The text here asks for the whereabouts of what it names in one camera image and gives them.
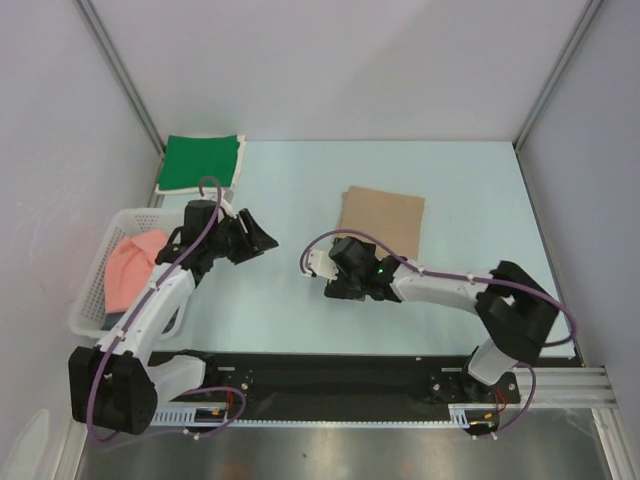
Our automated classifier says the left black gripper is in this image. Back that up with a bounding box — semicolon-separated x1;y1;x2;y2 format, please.
206;209;277;265

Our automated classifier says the beige t shirt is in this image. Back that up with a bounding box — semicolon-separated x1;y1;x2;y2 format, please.
338;186;425;259

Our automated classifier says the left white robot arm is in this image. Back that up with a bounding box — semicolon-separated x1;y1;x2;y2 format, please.
68;199;279;435

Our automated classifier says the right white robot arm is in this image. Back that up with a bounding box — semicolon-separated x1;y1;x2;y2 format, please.
300;236;559;403

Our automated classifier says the folded white t shirt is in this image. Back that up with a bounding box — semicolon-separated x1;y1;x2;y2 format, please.
153;133;248;196

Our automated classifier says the pink t shirt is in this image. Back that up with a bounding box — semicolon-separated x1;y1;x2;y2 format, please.
104;230;168;314

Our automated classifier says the blue grey t shirt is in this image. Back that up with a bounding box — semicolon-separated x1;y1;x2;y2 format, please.
99;309;183;335

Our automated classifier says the white plastic basket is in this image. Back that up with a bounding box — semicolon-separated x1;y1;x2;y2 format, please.
69;208;183;340

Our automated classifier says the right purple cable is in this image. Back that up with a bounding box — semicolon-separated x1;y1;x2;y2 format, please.
298;229;582;443

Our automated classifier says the purple cable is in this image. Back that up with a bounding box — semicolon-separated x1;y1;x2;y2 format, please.
84;175;247;451
298;229;582;443

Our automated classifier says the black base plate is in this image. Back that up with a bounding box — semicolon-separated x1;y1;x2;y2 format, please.
205;353;521;423

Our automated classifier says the white slotted cable duct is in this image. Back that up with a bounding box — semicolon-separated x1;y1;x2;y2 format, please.
150;402;497;430

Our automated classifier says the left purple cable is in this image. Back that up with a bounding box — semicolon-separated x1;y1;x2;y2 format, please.
84;175;247;451

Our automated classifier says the aluminium rail frame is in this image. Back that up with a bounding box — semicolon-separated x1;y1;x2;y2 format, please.
73;368;626;479

